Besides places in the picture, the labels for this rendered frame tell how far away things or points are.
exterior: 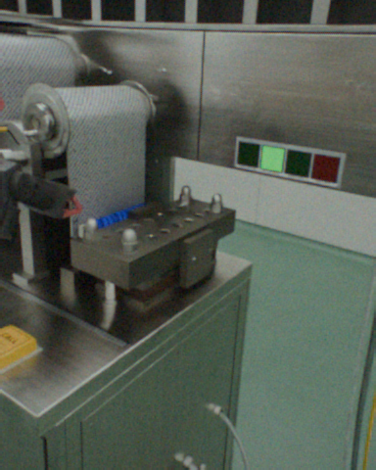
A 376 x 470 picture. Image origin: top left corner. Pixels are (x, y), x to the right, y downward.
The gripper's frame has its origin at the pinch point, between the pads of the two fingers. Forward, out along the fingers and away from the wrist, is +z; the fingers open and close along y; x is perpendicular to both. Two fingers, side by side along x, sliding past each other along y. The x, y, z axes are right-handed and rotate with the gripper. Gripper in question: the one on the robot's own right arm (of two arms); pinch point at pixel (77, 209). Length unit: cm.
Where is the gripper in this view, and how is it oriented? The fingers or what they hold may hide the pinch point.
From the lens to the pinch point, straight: 100.9
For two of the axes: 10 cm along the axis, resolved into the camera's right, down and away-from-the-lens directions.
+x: 3.3, -9.4, 0.8
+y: 8.2, 2.4, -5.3
